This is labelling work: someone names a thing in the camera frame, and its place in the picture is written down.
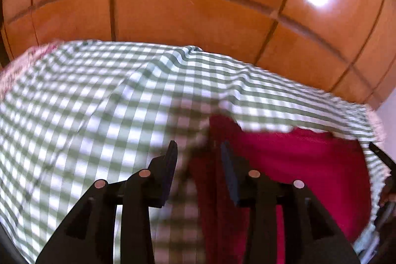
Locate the maroon embroidered sweater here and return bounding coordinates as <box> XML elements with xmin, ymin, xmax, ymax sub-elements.
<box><xmin>189</xmin><ymin>115</ymin><xmax>371</xmax><ymax>263</ymax></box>

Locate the green checked bed sheet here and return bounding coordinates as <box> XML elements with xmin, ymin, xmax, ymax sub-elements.
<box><xmin>1</xmin><ymin>40</ymin><xmax>387</xmax><ymax>263</ymax></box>

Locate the floral pink pillow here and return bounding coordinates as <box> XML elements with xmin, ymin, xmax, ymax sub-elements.
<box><xmin>0</xmin><ymin>41</ymin><xmax>62</xmax><ymax>100</ymax></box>

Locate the wooden panelled wardrobe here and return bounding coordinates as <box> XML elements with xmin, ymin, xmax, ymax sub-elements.
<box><xmin>1</xmin><ymin>0</ymin><xmax>395</xmax><ymax>107</ymax></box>

